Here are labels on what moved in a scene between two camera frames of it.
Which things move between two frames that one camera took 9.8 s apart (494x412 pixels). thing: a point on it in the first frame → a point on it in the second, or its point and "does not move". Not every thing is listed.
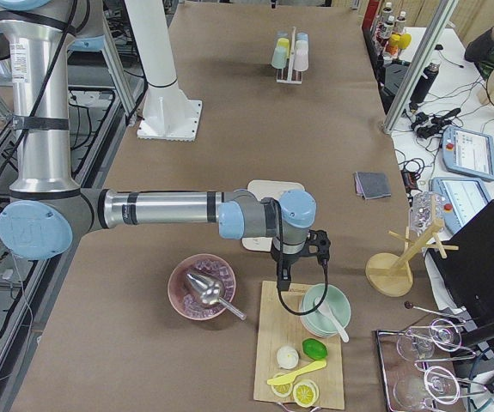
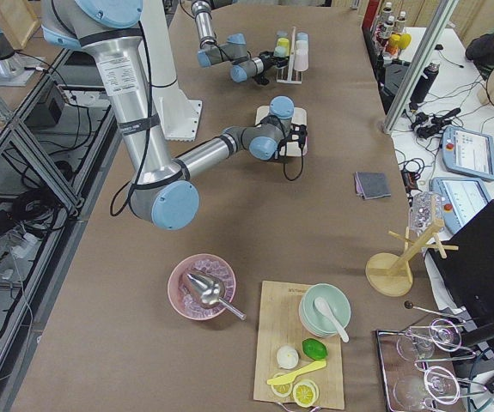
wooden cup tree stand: x=388 y=275 does not move
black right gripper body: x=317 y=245 → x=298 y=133
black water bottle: x=424 y=83 does not move
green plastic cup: x=280 y=56 does not move
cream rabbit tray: x=266 y=189 → x=299 y=117
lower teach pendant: x=463 y=197 does not move
